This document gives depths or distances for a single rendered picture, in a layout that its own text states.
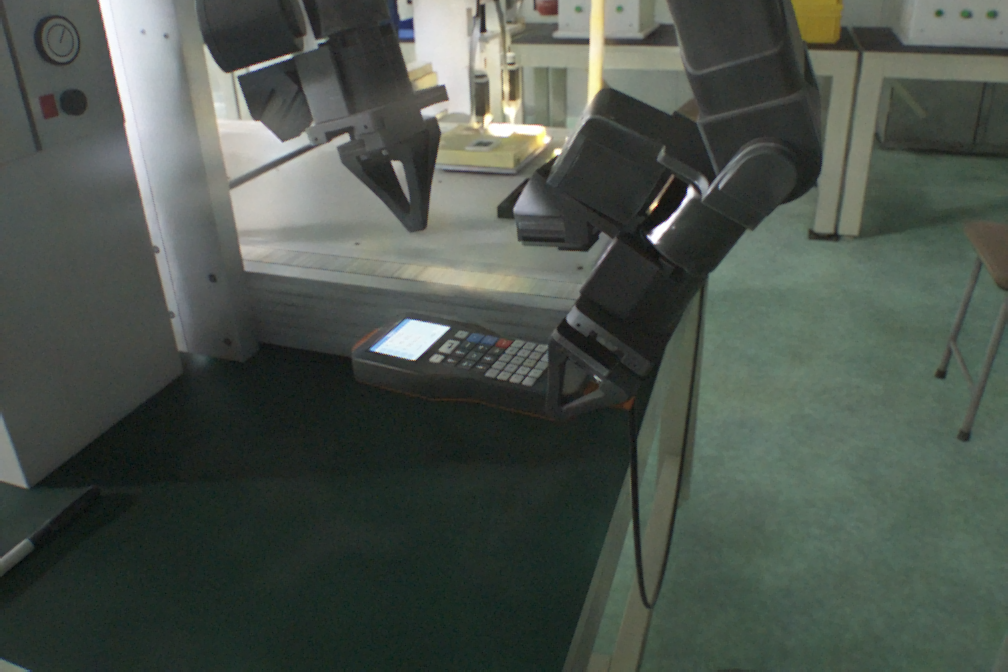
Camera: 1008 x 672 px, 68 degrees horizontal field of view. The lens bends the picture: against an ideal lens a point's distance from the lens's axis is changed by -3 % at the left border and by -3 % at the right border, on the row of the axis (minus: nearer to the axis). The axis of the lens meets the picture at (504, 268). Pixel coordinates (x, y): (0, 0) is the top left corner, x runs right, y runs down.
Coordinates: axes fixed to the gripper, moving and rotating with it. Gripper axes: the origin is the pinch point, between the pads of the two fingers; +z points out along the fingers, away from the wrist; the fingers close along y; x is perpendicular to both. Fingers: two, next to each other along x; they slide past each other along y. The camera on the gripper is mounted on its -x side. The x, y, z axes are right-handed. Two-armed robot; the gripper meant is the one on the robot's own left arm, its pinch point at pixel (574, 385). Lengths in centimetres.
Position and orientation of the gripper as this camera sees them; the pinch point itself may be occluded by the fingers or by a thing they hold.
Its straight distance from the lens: 59.8
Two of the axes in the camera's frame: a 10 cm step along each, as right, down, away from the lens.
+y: -4.2, 3.8, -8.2
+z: -4.2, 7.2, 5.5
